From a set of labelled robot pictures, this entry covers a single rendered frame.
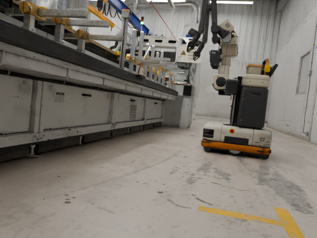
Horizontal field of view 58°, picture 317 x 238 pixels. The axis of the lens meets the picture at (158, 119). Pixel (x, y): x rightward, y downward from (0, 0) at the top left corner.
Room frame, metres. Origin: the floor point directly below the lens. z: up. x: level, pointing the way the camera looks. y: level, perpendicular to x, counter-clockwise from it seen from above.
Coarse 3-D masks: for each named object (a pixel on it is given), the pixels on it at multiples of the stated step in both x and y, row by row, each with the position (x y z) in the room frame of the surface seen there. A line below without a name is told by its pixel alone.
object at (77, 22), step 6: (48, 18) 1.65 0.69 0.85; (42, 24) 1.67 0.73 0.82; (48, 24) 1.66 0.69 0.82; (54, 24) 1.65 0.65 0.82; (72, 24) 1.61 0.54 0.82; (78, 24) 1.60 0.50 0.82; (84, 24) 1.60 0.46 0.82; (90, 24) 1.59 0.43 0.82; (96, 24) 1.58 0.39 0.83; (102, 24) 1.57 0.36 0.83; (108, 24) 1.58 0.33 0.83
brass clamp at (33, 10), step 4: (20, 4) 1.32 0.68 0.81; (24, 4) 1.31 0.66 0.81; (28, 4) 1.31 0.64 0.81; (32, 4) 1.33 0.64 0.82; (20, 8) 1.32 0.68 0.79; (24, 8) 1.31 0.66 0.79; (28, 8) 1.31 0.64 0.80; (32, 8) 1.34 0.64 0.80; (36, 8) 1.37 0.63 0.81; (24, 12) 1.33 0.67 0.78; (28, 12) 1.33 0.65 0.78; (32, 12) 1.34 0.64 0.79; (36, 12) 1.37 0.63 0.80; (36, 16) 1.37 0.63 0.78; (40, 16) 1.40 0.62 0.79; (40, 20) 1.44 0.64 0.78; (44, 20) 1.43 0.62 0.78
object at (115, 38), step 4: (64, 36) 1.90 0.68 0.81; (68, 36) 1.90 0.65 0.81; (72, 36) 1.89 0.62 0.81; (88, 36) 1.86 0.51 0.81; (92, 36) 1.86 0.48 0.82; (96, 36) 1.85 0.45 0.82; (100, 36) 1.84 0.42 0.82; (104, 36) 1.84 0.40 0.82; (108, 36) 1.83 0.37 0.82; (112, 36) 1.83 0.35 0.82; (116, 36) 1.82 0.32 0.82; (120, 36) 1.81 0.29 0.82; (100, 40) 1.87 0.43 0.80; (104, 40) 1.86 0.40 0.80; (108, 40) 1.84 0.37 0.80; (112, 40) 1.83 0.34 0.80; (116, 40) 1.82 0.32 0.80; (120, 40) 1.81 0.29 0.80; (124, 40) 1.83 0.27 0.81
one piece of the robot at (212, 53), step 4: (212, 52) 2.99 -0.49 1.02; (216, 52) 2.98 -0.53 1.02; (212, 56) 2.99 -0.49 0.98; (216, 56) 2.98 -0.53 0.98; (220, 56) 2.98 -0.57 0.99; (212, 60) 2.99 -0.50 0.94; (216, 60) 2.98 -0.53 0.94; (220, 60) 3.06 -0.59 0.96; (212, 64) 2.99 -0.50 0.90; (216, 64) 2.98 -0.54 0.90; (216, 68) 3.23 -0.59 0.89
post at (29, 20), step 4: (28, 0) 1.34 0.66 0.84; (32, 0) 1.34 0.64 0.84; (24, 16) 1.34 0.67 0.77; (28, 16) 1.34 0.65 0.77; (32, 16) 1.35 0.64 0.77; (24, 20) 1.34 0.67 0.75; (28, 20) 1.34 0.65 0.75; (32, 20) 1.35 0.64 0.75; (24, 24) 1.34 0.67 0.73; (28, 24) 1.34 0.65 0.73; (32, 24) 1.36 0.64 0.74
